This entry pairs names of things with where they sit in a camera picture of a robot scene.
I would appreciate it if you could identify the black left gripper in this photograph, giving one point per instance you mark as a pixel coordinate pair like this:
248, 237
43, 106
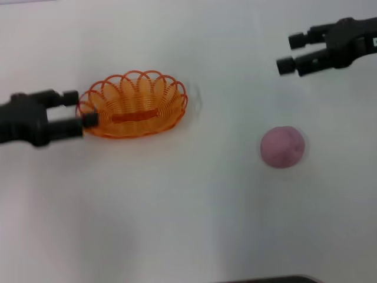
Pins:
23, 121

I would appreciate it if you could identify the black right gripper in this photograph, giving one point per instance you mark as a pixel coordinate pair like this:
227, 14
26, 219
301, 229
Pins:
347, 41

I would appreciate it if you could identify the orange plastic woven basket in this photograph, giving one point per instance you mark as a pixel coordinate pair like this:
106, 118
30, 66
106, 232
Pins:
132, 112

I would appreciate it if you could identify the pink round peach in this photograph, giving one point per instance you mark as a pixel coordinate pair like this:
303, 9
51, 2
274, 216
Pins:
282, 147

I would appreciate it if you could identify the dark robot front edge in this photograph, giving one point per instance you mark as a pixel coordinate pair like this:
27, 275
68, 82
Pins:
271, 279

